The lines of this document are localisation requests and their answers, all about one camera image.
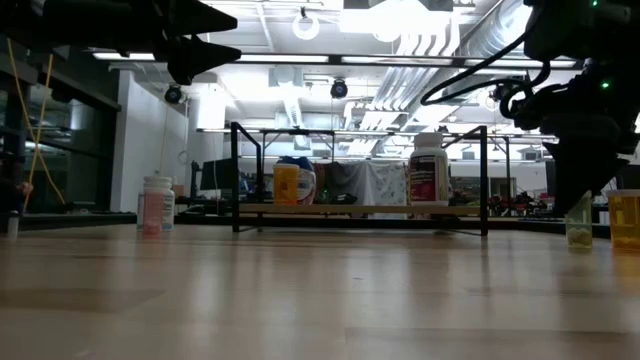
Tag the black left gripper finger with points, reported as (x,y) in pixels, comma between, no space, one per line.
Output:
(200,17)
(195,55)

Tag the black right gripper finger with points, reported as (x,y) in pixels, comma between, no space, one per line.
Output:
(580,175)

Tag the green translucent pill vial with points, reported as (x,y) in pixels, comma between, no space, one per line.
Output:
(579,237)

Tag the yellow translucent pill vial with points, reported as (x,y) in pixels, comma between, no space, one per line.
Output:
(625,220)
(285,185)

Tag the white bottle red yellow label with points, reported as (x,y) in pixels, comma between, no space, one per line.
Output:
(428,170)

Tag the pink translucent pill vial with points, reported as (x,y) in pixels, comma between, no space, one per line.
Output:
(152,215)

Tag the clear jar blue cap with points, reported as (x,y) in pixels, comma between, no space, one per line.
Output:
(307,185)

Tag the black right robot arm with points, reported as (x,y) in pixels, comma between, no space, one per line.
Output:
(575,30)

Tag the black ceiling spot lamp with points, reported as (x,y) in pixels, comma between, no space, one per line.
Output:
(500,92)
(173,94)
(339,89)

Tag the black computer monitor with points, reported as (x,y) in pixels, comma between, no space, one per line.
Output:
(217,174)

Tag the white bottle blue label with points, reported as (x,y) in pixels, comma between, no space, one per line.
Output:
(169,200)

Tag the red patterned cloth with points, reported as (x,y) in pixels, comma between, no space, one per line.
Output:
(321,182)

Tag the grey cloth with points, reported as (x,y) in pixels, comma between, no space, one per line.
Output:
(345,177)

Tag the white cloth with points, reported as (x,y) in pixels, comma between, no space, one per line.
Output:
(386,182)

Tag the small white cylinder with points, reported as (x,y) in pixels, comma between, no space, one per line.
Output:
(12,225)

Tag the silver ventilation duct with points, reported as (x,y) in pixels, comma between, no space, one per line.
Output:
(492,25)

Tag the overhead frame bar with lights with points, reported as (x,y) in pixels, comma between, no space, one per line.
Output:
(335,59)

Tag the black frame wooden shelf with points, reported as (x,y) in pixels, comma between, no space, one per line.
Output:
(360,209)

